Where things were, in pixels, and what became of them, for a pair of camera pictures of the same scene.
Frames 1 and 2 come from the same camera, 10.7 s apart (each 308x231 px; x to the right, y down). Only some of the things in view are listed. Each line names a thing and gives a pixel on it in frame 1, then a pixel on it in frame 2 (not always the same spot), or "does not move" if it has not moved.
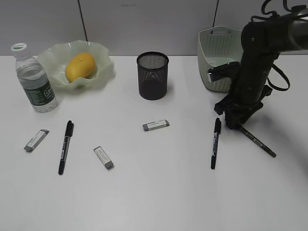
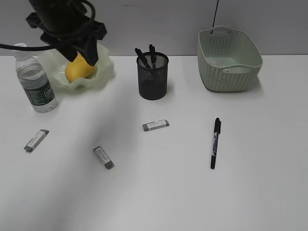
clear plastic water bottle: [33, 77] does not move
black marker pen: [257, 142] → [152, 51]
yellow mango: [83, 65] does not move
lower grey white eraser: [108, 163] does not move
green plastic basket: [217, 45] does not move
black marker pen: [69, 132] → [143, 58]
